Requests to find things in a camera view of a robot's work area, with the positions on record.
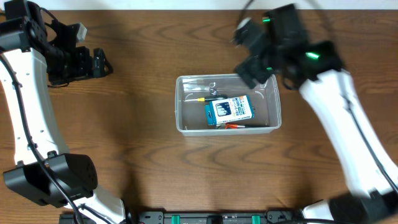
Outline small black-handled claw hammer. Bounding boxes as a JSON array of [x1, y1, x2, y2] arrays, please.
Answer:
[[214, 123, 270, 129]]

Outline clear plastic storage container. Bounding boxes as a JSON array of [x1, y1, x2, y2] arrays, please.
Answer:
[[175, 74, 282, 136]]

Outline right black cable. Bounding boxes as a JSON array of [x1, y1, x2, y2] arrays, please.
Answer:
[[238, 0, 398, 197]]

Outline silver combination wrench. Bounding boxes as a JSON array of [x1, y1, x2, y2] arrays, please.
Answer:
[[209, 82, 219, 96]]

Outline left black cable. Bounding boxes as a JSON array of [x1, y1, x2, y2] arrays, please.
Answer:
[[0, 52, 88, 224]]

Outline black yellow screwdriver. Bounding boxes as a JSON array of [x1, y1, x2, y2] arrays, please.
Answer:
[[184, 96, 227, 102]]

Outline blue white cardboard box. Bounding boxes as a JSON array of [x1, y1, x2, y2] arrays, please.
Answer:
[[205, 95, 255, 126]]

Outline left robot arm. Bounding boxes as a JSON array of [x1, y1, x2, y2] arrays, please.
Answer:
[[1, 0, 129, 223]]

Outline black cable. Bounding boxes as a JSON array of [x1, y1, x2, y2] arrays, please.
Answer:
[[238, 0, 398, 197], [0, 52, 88, 224]]

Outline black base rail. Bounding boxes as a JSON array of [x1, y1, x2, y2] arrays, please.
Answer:
[[58, 210, 312, 224]]

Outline red-handled cutting pliers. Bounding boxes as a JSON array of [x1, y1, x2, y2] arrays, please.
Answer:
[[216, 123, 245, 129]]

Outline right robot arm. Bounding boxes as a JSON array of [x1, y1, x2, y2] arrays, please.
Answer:
[[234, 4, 397, 223]]

